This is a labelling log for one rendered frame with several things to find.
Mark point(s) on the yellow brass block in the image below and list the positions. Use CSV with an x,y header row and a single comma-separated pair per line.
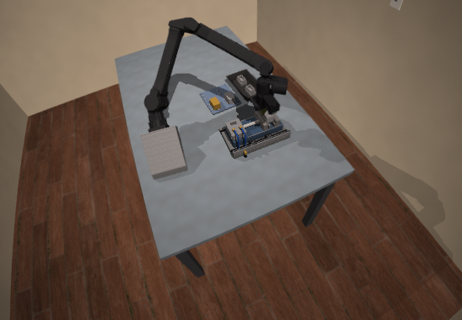
x,y
215,103

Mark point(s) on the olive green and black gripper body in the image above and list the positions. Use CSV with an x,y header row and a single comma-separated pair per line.
x,y
256,105

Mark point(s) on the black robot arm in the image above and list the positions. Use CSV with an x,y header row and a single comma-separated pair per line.
x,y
159,92

